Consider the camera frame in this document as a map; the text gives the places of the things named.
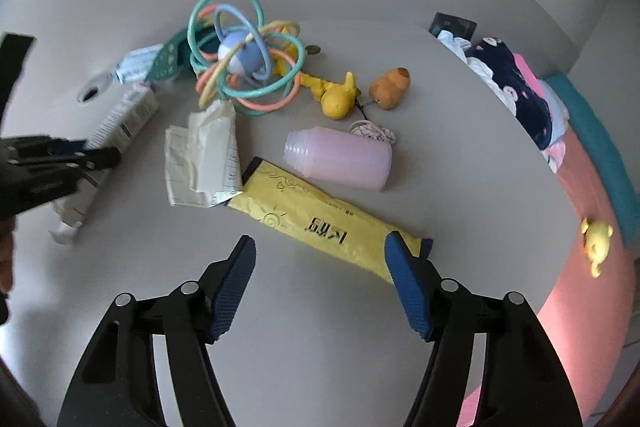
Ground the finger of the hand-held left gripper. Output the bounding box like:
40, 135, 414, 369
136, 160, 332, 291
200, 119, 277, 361
74, 146, 122, 172
47, 136, 87, 156

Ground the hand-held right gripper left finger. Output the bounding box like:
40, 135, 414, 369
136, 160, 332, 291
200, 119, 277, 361
56, 234, 258, 427

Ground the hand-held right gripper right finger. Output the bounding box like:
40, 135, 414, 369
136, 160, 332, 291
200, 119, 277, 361
384, 230, 584, 427

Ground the white medicine box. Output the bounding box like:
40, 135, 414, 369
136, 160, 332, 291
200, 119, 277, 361
89, 86, 160, 154

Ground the blue face mask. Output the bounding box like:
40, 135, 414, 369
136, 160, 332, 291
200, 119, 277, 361
114, 46, 162, 86

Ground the yellow squeeze tube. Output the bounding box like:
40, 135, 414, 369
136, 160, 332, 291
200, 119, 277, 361
227, 156, 434, 284

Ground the white paper wrapper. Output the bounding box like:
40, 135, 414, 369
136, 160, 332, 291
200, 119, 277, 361
164, 99, 244, 208

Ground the pink plastic bottle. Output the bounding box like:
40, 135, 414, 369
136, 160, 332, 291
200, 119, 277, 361
283, 125, 394, 193

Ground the torn white paper piece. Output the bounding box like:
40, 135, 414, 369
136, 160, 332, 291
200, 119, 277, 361
48, 199, 87, 246

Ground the small pink white charm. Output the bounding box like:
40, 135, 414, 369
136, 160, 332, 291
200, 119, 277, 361
348, 119, 399, 144

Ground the bed with pink sheet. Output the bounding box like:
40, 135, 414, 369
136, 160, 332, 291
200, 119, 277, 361
452, 137, 640, 427

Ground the yellow plush toy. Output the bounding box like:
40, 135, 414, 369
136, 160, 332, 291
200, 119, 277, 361
579, 216, 615, 279

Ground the pink printed cloth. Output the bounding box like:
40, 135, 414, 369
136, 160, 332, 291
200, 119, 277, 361
542, 139, 567, 174

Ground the brown bear toy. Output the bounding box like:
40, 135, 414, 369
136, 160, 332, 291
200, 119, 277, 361
368, 66, 414, 110

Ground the yellow duck toy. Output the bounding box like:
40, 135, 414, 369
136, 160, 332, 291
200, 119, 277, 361
299, 71, 362, 121

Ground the navy floral garment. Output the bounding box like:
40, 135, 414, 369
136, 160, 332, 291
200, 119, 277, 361
466, 35, 554, 151

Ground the light blue blanket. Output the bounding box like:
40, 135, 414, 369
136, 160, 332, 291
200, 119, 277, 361
539, 78, 569, 144

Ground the teal pillow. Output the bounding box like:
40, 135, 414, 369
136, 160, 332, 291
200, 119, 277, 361
542, 73, 640, 249

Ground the dark box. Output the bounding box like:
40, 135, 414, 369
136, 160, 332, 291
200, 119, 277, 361
429, 11, 477, 41

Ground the colourful ring rattle toy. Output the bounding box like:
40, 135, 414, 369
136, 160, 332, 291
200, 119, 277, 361
187, 0, 306, 118

